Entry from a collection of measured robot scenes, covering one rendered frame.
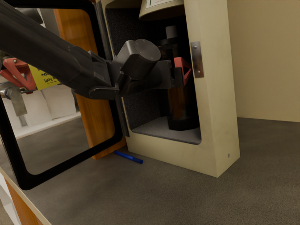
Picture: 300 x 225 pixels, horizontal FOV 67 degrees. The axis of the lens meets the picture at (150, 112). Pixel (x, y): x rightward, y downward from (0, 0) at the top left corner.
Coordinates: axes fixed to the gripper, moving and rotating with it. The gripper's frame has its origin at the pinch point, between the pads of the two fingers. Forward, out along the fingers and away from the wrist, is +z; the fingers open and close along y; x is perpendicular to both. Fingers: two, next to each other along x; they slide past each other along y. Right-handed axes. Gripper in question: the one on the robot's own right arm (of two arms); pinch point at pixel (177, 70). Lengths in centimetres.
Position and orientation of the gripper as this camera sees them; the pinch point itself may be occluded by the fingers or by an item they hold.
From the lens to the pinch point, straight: 63.0
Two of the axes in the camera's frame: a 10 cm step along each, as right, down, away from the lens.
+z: 7.0, -2.7, 6.6
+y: -6.9, -0.5, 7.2
